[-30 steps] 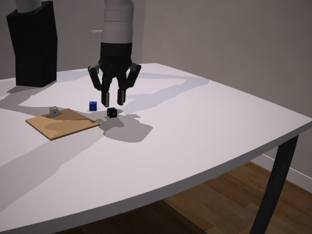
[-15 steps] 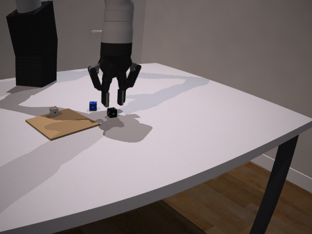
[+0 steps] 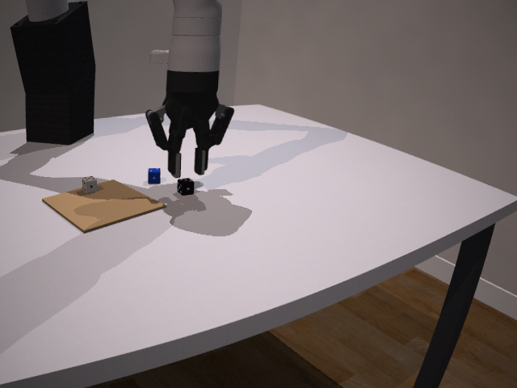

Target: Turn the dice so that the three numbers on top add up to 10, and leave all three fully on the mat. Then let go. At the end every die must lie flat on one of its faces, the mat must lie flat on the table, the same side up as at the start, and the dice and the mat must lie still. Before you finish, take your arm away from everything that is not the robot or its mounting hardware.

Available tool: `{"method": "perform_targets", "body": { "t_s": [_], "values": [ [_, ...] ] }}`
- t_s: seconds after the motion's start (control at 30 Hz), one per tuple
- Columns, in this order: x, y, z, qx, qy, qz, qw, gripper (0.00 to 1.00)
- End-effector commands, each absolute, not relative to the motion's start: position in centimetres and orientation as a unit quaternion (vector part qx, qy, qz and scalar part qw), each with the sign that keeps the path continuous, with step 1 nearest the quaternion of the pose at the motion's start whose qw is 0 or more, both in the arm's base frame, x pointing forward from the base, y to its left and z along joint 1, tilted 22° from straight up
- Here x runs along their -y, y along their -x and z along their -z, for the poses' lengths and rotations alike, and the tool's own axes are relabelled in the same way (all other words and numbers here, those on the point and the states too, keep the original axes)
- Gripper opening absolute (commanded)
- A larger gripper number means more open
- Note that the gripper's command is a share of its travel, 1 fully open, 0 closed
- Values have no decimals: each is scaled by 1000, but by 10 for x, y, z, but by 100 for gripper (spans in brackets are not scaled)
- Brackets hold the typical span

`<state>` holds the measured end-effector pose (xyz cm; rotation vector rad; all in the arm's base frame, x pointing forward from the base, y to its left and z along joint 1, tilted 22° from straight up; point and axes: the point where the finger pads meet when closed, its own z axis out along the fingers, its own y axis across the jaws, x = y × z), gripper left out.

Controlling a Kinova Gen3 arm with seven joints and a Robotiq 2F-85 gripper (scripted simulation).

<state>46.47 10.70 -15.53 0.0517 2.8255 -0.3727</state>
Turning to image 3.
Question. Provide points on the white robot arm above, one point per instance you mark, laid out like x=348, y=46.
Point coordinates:
x=195, y=45

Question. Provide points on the grey die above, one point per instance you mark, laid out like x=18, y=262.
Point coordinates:
x=89, y=184

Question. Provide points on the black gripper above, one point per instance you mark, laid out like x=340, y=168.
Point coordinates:
x=190, y=102

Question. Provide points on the dark blue die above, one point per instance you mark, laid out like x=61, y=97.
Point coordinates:
x=154, y=175

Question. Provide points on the black die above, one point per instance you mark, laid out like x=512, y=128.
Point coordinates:
x=185, y=186

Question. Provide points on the tan flat mat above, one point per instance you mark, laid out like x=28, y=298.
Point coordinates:
x=113, y=202

